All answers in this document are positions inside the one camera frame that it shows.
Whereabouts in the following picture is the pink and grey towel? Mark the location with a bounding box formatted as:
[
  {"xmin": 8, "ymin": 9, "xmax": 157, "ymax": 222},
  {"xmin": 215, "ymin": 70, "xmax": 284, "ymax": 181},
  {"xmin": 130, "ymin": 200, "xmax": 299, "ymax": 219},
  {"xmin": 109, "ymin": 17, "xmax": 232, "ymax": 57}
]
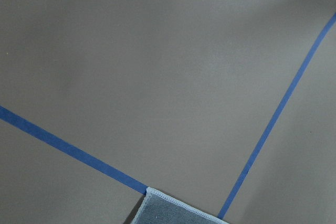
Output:
[{"xmin": 131, "ymin": 187, "xmax": 226, "ymax": 224}]

